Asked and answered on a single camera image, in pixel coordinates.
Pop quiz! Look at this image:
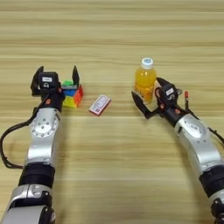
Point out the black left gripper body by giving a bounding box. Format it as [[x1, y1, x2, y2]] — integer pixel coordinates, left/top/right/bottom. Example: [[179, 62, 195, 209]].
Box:
[[39, 85, 79, 112]]

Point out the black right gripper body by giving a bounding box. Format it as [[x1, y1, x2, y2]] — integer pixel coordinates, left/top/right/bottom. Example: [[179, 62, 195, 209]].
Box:
[[147, 87, 187, 127]]

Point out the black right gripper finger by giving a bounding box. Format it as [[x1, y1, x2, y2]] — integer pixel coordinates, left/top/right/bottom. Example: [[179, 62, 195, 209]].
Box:
[[130, 91, 156, 120], [156, 77, 173, 88]]

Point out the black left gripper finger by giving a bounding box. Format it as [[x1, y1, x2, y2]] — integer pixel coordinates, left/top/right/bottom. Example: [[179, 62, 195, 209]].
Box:
[[30, 66, 45, 96], [72, 65, 81, 88]]

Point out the orange juice bottle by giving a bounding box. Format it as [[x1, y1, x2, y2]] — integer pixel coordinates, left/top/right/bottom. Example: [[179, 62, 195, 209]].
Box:
[[134, 57, 158, 105]]

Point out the red and white card box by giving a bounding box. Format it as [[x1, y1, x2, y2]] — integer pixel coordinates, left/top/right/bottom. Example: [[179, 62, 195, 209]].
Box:
[[88, 94, 112, 117]]

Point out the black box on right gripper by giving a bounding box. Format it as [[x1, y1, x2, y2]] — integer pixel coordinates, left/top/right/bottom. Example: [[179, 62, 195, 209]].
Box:
[[158, 83, 179, 103]]

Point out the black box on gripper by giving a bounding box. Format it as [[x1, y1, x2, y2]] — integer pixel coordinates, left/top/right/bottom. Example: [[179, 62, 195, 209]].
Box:
[[38, 72, 60, 89], [158, 83, 179, 103]]

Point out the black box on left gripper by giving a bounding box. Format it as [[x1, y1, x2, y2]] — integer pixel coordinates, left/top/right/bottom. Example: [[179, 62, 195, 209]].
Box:
[[38, 72, 60, 89]]

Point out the multicolour puzzle cube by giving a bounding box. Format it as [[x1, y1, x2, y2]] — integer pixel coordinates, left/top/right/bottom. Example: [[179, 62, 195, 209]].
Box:
[[60, 80, 85, 109]]

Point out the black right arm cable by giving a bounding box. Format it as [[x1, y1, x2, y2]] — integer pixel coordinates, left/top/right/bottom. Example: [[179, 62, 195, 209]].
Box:
[[186, 107, 224, 151]]

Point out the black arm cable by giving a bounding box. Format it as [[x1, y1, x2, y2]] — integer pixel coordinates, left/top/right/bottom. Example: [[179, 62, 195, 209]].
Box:
[[186, 107, 224, 151], [0, 97, 51, 170]]

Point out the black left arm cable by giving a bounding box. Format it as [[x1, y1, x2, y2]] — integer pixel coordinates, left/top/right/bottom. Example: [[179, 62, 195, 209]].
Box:
[[0, 97, 51, 170]]

